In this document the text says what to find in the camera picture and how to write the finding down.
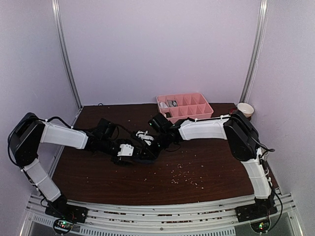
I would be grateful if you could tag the white rolled item in box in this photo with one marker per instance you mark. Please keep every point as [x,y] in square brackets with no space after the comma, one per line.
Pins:
[163,105]

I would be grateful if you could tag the grey boxer briefs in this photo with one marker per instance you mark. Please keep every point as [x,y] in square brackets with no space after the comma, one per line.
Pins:
[172,103]

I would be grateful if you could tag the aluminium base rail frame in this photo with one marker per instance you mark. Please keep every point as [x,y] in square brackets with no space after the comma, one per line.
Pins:
[215,218]

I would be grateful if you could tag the navy and cream underwear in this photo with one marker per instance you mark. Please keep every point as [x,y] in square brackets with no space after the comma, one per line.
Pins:
[143,161]

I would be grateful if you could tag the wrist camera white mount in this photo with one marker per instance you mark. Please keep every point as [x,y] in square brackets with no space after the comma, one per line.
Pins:
[145,137]
[125,150]

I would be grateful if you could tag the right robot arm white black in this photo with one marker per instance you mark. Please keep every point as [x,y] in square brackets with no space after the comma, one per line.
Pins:
[244,144]

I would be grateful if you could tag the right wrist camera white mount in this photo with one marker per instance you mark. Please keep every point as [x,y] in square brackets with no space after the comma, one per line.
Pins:
[145,137]

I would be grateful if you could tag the round controller board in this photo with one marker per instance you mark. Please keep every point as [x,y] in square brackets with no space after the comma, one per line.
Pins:
[62,226]
[261,226]

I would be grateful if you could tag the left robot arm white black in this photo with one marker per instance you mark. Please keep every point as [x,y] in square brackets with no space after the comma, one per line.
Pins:
[31,132]

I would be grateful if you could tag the pink divided organizer box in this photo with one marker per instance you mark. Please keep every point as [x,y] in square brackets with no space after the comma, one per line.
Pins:
[190,105]

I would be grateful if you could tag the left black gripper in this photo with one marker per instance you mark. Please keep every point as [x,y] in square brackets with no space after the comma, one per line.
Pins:
[117,161]

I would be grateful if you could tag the left round controller board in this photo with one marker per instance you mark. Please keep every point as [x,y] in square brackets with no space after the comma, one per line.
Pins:
[62,226]

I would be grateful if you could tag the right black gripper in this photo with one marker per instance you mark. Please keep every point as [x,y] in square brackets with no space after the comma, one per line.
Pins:
[150,152]

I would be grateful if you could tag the striped grey white cup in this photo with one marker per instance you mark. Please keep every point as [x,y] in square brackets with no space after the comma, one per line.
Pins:
[265,155]

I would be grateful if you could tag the right round controller board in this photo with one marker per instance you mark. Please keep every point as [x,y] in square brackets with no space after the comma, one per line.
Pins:
[261,226]

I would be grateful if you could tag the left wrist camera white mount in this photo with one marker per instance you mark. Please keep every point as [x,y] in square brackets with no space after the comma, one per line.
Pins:
[125,150]

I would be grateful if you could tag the right aluminium corner post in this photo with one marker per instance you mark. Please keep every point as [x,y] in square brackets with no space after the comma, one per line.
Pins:
[258,42]

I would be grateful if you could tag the black item in box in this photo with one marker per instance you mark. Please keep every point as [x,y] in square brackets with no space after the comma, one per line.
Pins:
[168,115]

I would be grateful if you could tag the left aluminium corner post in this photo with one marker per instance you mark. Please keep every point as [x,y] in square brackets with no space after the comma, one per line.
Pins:
[64,52]

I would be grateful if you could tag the white ceramic bowl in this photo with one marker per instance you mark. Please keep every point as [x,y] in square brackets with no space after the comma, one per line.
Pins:
[246,109]

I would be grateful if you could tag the aluminium corner post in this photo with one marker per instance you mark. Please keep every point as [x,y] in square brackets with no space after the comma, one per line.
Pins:
[258,42]
[64,52]

